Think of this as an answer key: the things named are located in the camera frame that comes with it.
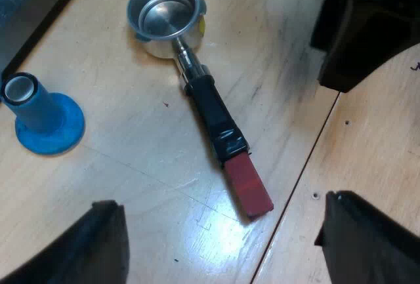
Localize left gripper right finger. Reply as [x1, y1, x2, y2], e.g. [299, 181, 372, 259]
[314, 190, 420, 284]

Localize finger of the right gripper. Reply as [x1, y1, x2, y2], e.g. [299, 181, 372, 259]
[310, 0, 420, 93]

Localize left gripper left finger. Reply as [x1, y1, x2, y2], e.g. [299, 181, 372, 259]
[0, 199, 131, 284]

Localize steel espresso machine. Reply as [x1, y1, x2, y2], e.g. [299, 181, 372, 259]
[0, 0, 93, 75]

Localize bright blue tamper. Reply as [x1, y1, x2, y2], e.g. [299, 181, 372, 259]
[0, 71, 86, 157]

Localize filter holder with red-ended handle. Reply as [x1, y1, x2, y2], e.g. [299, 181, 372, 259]
[126, 0, 274, 222]

